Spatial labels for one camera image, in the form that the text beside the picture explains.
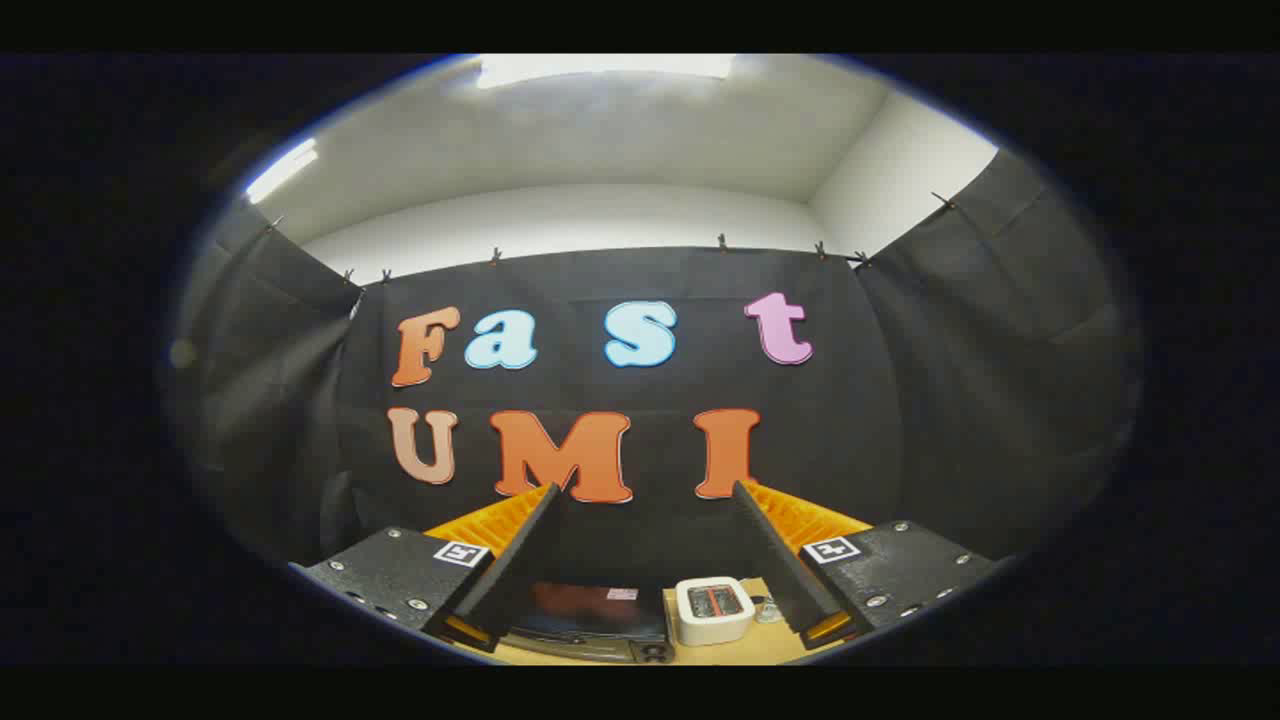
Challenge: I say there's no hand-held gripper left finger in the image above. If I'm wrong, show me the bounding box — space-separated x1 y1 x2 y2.
290 483 562 653

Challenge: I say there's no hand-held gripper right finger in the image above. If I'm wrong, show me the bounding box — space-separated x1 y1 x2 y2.
733 481 996 651

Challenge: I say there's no small ceiling light panel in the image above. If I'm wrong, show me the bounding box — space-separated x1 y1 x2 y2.
245 138 320 205

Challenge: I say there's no black toaster oven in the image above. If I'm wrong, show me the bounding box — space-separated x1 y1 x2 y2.
505 580 671 663

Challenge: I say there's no long ceiling light panel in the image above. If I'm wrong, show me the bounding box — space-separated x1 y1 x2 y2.
476 54 737 90

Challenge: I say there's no row of black cloth clips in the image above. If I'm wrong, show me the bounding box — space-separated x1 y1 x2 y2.
265 190 958 287

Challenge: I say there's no white pop-up toaster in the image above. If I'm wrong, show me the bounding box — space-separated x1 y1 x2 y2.
675 576 757 648

